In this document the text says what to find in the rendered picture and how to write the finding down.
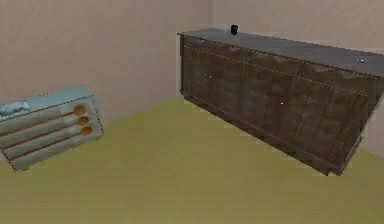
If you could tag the dark brown wooden sideboard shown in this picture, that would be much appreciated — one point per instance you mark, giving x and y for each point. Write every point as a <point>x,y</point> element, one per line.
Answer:
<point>273,100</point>

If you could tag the small black object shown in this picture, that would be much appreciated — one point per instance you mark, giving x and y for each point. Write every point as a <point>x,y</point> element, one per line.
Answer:
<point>234,29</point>

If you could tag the small silver object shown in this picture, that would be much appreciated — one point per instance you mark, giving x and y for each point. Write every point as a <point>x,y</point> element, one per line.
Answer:
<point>359,61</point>

